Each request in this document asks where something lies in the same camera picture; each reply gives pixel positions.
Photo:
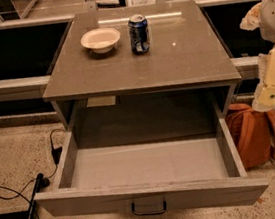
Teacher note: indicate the grey cabinet with glass top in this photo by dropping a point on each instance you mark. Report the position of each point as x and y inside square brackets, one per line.
[184, 53]

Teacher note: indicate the black power adapter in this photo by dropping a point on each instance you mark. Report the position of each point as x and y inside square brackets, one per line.
[56, 154]

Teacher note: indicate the black drawer handle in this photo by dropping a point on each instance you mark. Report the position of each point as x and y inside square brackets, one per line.
[149, 209]

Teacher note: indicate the white paper bowl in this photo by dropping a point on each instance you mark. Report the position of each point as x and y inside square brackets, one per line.
[100, 40]

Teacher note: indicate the black pole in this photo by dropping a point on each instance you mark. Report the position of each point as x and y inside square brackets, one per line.
[29, 214]

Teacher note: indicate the open grey top drawer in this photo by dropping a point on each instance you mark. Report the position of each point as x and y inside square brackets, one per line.
[173, 148]

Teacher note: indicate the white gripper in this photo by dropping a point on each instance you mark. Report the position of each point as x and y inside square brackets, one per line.
[264, 99]

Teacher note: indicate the blue pepsi can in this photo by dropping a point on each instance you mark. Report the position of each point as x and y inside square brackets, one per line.
[139, 35]

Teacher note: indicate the orange backpack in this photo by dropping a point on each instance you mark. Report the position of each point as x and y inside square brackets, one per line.
[253, 134]

